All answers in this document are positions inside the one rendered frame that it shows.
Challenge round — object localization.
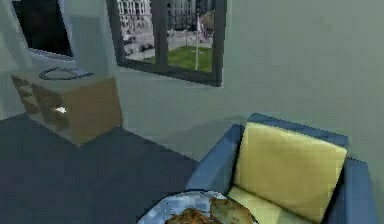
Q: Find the blue armchair with yellow cushions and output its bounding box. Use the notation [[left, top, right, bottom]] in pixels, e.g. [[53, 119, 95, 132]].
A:
[[185, 112, 380, 224]]

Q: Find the white plate of pasta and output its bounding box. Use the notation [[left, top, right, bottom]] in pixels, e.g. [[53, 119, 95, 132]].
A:
[[135, 189, 260, 224]]

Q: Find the dark grey framed window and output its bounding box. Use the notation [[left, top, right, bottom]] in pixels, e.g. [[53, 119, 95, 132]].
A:
[[105, 0, 228, 88]]

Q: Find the black television set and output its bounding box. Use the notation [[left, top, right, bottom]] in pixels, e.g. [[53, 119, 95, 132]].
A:
[[11, 0, 76, 62]]

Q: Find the dark ring-shaped television stand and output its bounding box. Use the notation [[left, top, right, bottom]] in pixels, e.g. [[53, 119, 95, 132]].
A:
[[38, 66, 94, 82]]

